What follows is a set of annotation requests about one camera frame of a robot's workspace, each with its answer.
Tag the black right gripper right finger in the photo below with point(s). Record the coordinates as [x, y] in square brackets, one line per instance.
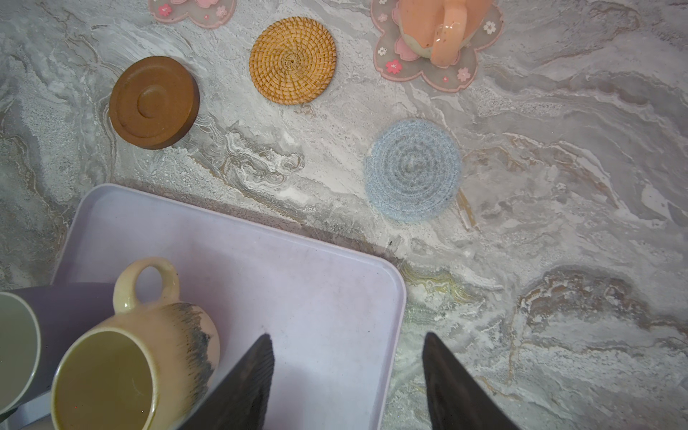
[454, 398]

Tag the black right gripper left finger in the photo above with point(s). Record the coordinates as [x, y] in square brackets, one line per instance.
[241, 399]

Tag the cream yellow mug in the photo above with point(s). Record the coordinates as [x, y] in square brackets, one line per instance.
[147, 366]

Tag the lavender mug white inside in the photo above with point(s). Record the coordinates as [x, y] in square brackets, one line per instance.
[38, 325]

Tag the blue knitted round coaster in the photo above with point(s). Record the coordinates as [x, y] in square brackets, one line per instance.
[413, 171]

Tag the brown round wooden coaster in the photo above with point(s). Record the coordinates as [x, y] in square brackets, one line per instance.
[154, 103]

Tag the woven rattan round coaster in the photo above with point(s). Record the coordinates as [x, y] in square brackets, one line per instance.
[293, 61]

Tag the peach pink mug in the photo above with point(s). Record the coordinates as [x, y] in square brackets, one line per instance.
[439, 29]

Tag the pink flower silicone coaster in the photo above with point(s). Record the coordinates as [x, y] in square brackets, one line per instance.
[208, 14]

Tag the lavender plastic tray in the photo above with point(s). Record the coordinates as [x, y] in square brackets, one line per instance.
[333, 314]

